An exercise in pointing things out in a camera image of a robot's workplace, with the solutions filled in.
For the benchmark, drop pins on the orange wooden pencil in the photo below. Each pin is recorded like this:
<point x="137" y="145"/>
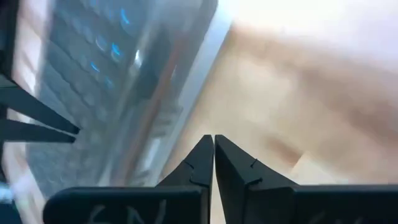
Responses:
<point x="152" y="112"/>

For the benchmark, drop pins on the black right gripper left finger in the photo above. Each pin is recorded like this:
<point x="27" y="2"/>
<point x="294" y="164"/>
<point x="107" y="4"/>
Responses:
<point x="196" y="174"/>

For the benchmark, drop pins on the grey plastic box lid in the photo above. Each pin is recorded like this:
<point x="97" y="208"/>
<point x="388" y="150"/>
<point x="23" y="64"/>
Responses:
<point x="77" y="77"/>

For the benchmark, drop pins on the translucent plastic supply box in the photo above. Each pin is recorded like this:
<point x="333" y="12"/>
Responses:
<point x="199" y="71"/>

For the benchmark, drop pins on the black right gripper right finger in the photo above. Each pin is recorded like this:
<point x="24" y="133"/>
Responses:
<point x="242" y="186"/>

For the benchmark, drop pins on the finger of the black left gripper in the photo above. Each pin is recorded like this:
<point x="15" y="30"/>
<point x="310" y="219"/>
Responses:
<point x="37" y="133"/>
<point x="37" y="105"/>

